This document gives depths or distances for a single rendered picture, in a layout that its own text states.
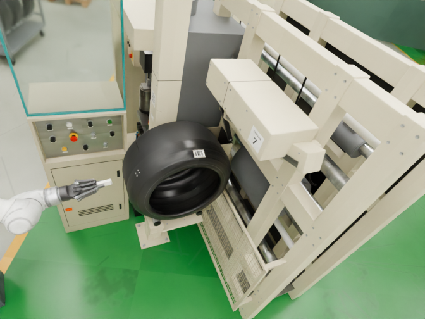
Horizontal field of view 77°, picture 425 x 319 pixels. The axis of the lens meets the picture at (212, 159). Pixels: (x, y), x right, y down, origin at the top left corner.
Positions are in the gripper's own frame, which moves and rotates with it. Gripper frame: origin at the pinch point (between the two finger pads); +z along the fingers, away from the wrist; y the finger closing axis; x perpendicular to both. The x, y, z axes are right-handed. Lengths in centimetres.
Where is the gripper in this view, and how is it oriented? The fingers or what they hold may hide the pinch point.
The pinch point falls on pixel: (104, 183)
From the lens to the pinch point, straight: 146.4
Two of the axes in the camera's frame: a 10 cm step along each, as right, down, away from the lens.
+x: -0.7, 6.7, 7.4
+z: 9.2, -2.4, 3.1
